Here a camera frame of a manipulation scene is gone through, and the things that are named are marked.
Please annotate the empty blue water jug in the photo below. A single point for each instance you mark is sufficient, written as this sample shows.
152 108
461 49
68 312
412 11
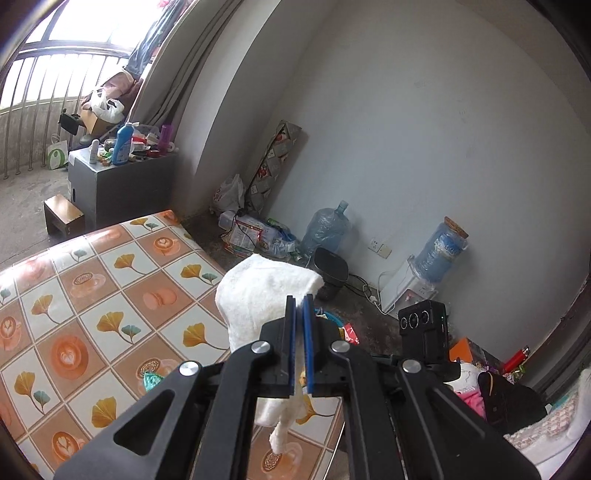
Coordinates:
328 228

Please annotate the knitted blanket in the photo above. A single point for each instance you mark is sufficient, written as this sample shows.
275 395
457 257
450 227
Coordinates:
558 424

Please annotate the green plastic bag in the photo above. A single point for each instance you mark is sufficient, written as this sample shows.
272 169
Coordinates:
151 381

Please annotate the white wall socket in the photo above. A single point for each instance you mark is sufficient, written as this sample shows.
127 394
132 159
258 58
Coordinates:
380 248

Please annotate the black bag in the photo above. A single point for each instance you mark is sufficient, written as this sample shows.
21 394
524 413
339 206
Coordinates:
508 401

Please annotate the white plastic shopping bag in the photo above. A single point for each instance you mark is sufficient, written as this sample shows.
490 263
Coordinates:
107 107

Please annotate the black bin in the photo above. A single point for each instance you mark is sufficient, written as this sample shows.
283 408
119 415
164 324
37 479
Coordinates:
331 267

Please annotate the blue detergent bottle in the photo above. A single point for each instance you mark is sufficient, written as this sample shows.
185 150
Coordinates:
123 145

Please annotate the brown cardboard box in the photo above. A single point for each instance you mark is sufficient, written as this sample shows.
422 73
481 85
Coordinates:
94 123

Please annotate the grey cabinet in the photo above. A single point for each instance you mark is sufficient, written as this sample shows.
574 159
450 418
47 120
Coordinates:
120 194

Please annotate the white water dispenser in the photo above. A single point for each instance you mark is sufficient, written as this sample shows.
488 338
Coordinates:
406 290

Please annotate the orange box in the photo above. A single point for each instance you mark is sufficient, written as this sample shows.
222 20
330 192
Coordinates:
466 351

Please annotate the purple bottle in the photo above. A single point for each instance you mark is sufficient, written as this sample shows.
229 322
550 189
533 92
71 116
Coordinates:
166 138

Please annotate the white towel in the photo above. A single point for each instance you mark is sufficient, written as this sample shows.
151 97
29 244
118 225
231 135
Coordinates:
258 295

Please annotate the folded printed cardboard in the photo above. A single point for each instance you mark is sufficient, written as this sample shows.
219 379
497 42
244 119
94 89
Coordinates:
277 166

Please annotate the hanging blue jeans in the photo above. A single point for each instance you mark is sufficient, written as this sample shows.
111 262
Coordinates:
143 48

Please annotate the blue water jug on dispenser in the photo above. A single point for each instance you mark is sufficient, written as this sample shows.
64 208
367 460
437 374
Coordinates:
441 251

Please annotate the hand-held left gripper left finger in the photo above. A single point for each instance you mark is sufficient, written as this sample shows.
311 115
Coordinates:
290 350

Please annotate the wooden stool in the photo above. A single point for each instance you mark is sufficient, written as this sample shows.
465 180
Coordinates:
64 217

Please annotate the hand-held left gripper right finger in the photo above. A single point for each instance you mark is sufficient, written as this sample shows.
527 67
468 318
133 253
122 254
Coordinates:
308 350

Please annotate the red lighter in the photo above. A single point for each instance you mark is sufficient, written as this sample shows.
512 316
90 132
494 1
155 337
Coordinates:
516 359

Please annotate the grey curtain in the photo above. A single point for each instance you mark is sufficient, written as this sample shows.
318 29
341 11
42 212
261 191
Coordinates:
194 64

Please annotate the metal window railing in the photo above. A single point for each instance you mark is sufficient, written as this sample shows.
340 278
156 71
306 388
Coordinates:
37 101

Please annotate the red wrapper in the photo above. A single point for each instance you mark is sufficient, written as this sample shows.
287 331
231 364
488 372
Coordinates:
351 334

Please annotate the pile of floor litter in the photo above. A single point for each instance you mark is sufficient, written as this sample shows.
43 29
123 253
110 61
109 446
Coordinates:
254 233

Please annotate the white green paper bag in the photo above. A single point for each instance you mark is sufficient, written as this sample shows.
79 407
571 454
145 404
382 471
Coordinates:
57 154

